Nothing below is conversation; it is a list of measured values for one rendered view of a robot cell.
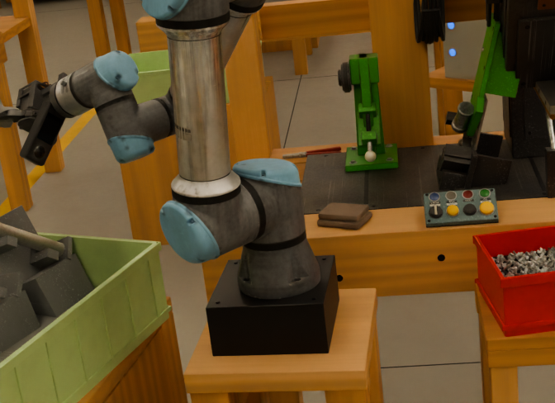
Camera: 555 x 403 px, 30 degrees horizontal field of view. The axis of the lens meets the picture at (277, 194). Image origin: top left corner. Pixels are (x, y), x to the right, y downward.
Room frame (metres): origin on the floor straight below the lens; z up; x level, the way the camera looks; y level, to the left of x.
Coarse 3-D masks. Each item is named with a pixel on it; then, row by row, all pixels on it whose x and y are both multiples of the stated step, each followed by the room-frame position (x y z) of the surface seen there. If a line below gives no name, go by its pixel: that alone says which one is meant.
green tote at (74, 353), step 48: (96, 240) 2.01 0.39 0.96; (144, 240) 1.97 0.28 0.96; (96, 288) 1.76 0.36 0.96; (144, 288) 1.88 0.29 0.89; (48, 336) 1.61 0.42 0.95; (96, 336) 1.73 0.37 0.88; (144, 336) 1.86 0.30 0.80; (0, 384) 1.49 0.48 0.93; (48, 384) 1.59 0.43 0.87; (96, 384) 1.70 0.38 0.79
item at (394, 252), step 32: (384, 224) 2.05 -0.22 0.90; (416, 224) 2.03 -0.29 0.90; (480, 224) 1.99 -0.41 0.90; (512, 224) 1.97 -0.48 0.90; (544, 224) 1.96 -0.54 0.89; (224, 256) 2.05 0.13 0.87; (352, 256) 2.01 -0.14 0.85; (384, 256) 2.00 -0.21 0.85; (416, 256) 1.99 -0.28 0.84; (448, 256) 1.98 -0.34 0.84; (352, 288) 2.01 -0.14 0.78; (384, 288) 2.00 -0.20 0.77; (416, 288) 1.99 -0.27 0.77; (448, 288) 1.99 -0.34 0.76
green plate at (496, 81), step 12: (492, 24) 2.23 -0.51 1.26; (492, 36) 2.20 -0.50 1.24; (492, 48) 2.20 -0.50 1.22; (480, 60) 2.30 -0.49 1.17; (492, 60) 2.21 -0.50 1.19; (504, 60) 2.20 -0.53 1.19; (480, 72) 2.26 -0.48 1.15; (492, 72) 2.21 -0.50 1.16; (504, 72) 2.21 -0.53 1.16; (480, 84) 2.22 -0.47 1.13; (492, 84) 2.21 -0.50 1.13; (504, 84) 2.21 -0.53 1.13; (516, 84) 2.20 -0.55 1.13; (480, 96) 2.20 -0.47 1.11; (504, 96) 2.21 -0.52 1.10
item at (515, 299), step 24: (480, 240) 1.86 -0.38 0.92; (504, 240) 1.88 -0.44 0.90; (528, 240) 1.88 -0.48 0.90; (552, 240) 1.88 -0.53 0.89; (480, 264) 1.86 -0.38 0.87; (504, 264) 1.81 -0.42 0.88; (528, 264) 1.79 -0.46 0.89; (552, 264) 1.79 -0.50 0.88; (480, 288) 1.85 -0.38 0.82; (504, 288) 1.68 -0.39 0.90; (528, 288) 1.68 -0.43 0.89; (552, 288) 1.68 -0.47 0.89; (504, 312) 1.68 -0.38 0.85; (528, 312) 1.68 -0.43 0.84; (552, 312) 1.68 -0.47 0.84
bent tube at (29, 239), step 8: (0, 224) 1.93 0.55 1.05; (0, 232) 1.92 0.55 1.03; (8, 232) 1.93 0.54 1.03; (16, 232) 1.95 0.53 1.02; (24, 232) 1.96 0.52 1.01; (24, 240) 1.96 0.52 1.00; (32, 240) 1.97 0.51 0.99; (40, 240) 1.98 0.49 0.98; (48, 240) 2.00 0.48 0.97; (32, 248) 1.97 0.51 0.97; (40, 248) 1.98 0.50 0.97; (56, 248) 2.00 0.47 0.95
